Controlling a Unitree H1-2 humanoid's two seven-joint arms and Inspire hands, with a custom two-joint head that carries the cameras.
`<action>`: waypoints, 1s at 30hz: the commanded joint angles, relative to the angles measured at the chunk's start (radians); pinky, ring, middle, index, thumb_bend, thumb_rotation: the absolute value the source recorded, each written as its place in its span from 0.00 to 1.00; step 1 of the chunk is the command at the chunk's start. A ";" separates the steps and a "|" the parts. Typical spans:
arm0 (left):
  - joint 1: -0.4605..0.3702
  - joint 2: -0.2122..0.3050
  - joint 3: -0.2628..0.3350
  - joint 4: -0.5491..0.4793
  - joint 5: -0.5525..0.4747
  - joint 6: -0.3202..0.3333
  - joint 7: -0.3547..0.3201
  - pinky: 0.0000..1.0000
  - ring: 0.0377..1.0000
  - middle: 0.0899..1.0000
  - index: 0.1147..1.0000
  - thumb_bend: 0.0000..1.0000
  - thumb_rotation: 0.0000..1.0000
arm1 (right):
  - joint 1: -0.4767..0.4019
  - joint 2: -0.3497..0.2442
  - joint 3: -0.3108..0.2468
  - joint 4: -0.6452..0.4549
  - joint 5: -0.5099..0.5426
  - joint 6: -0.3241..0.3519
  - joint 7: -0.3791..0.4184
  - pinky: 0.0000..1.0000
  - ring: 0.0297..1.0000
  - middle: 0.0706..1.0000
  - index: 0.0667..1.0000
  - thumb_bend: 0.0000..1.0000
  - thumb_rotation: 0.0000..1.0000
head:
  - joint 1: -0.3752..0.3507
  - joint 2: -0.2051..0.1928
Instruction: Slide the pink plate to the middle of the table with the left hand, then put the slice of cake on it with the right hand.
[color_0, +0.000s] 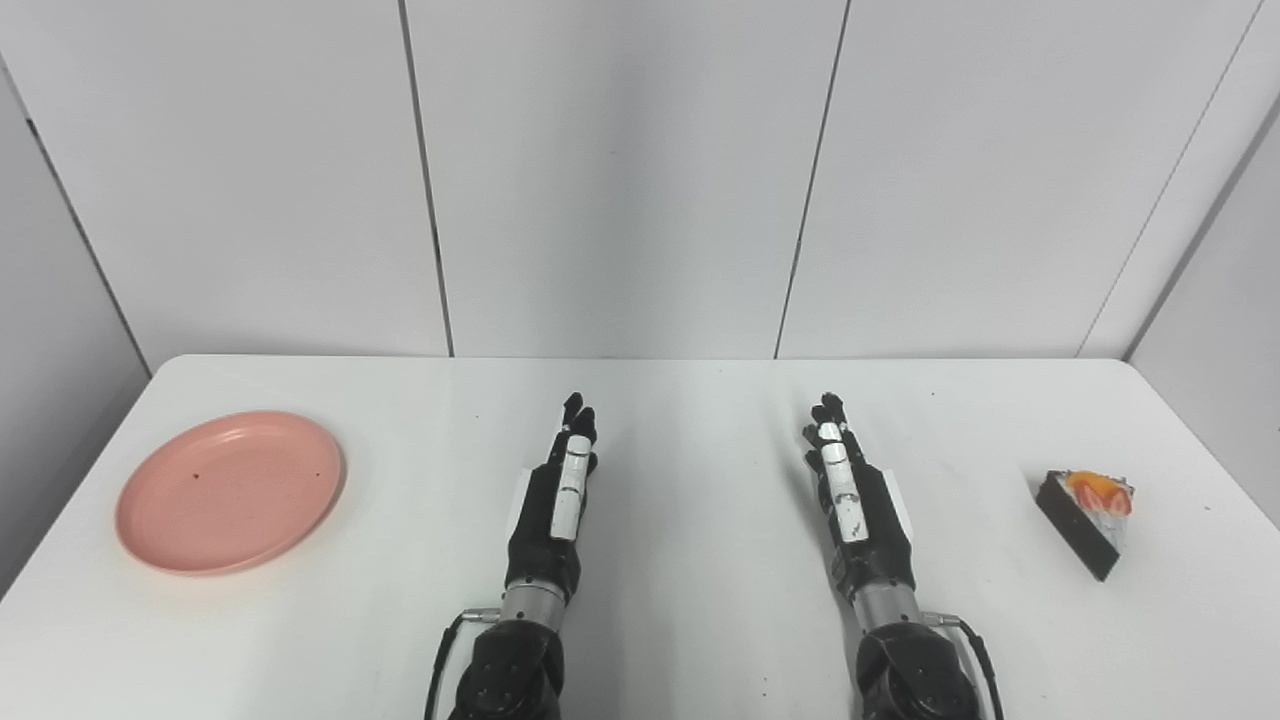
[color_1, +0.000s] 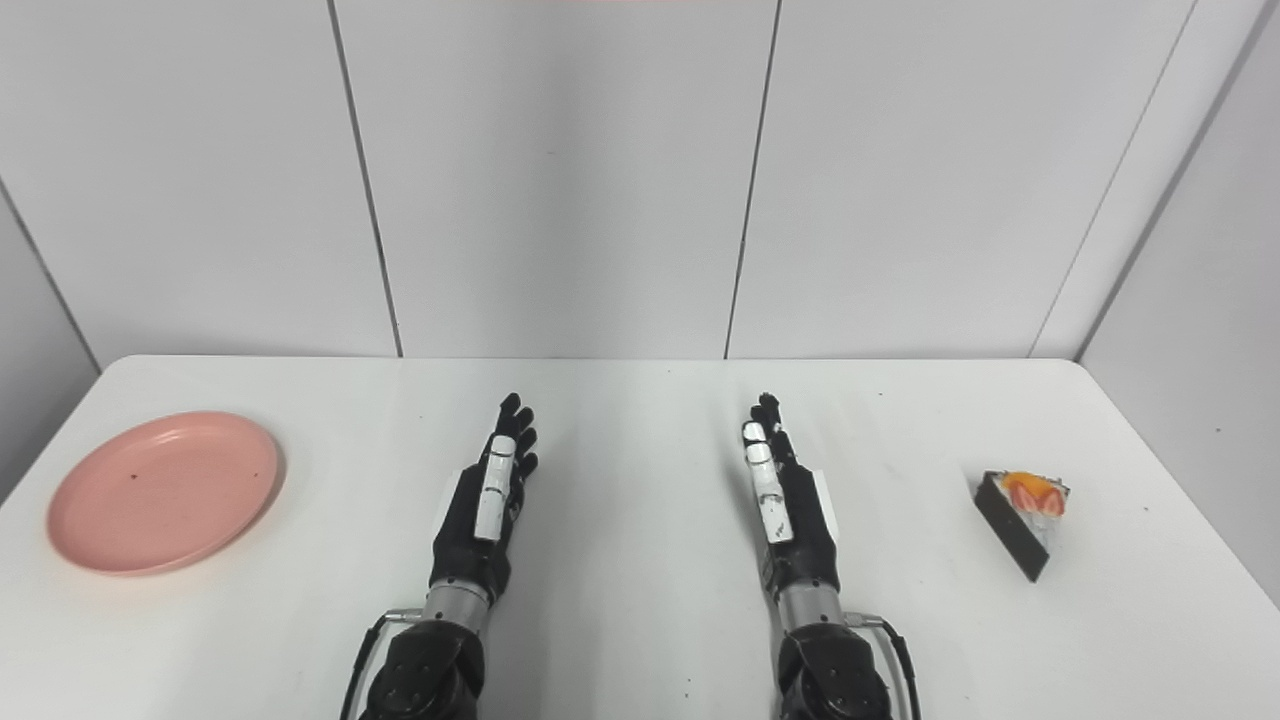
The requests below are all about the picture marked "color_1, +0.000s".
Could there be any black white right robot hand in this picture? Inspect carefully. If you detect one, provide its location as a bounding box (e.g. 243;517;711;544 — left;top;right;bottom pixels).
741;392;842;605

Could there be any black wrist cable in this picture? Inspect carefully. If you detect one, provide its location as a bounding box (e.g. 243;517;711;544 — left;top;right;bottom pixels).
845;611;923;720
338;607;423;720

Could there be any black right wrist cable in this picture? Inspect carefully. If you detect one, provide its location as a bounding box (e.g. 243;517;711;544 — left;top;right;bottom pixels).
845;611;923;720

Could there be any pink round plate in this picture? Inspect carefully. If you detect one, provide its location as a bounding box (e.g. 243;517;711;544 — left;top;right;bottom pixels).
45;411;284;577

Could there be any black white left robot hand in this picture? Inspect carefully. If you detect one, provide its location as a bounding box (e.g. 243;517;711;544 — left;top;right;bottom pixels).
429;393;540;607

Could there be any sushi piece toy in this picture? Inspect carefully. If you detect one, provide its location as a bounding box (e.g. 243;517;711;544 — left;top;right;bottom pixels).
974;470;1071;583

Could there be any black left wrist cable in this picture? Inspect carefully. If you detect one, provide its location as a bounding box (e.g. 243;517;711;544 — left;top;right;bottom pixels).
338;607;423;720

